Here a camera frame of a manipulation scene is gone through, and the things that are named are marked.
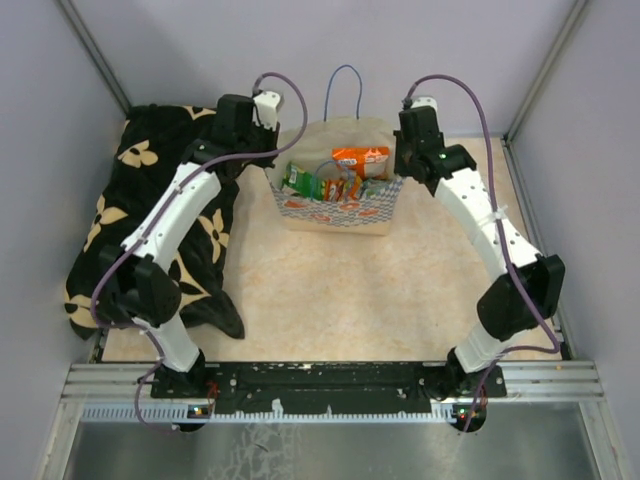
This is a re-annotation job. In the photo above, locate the orange Fox's candy packet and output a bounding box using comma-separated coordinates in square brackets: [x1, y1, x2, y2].
[332, 146, 391, 180]

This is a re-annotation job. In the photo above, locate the blue checkered paper bag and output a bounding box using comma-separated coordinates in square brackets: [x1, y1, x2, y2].
[266, 64, 404, 235]

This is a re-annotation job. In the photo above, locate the black floral plush blanket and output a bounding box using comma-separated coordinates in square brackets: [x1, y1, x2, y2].
[64, 104, 245, 340]

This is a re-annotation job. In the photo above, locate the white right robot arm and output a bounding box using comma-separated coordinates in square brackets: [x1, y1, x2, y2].
[394, 97, 565, 399]

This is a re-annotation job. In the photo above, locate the green snack packet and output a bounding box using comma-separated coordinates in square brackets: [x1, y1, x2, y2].
[281, 162, 326, 201]

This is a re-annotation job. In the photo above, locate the orange striped snack packet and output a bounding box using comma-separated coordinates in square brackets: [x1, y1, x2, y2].
[320, 176, 363, 203]

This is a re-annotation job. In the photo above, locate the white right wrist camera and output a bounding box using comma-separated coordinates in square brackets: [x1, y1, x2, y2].
[402, 95, 438, 112]

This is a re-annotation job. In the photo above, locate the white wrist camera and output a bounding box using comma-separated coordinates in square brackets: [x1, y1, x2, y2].
[253, 90, 284, 131]
[402, 95, 438, 112]

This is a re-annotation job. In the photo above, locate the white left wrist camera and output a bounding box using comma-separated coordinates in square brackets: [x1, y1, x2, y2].
[253, 90, 284, 131]

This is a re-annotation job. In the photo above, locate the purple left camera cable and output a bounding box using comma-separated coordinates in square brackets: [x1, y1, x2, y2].
[89, 72, 308, 436]

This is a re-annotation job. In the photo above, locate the right aluminium corner post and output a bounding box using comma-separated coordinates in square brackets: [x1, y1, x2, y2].
[502, 0, 592, 145]

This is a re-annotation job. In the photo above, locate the aluminium corner post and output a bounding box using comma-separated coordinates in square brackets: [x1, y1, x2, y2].
[54, 0, 134, 138]
[502, 0, 592, 145]

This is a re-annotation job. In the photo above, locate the left aluminium corner post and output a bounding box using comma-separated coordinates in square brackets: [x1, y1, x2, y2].
[54, 0, 134, 138]

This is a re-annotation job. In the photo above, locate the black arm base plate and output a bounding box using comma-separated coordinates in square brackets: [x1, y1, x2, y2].
[151, 361, 506, 415]

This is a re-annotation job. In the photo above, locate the aluminium frame rail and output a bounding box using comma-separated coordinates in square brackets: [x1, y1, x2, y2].
[62, 360, 604, 402]

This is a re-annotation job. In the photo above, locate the white slotted cable duct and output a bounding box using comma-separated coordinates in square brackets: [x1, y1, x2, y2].
[79, 399, 481, 425]

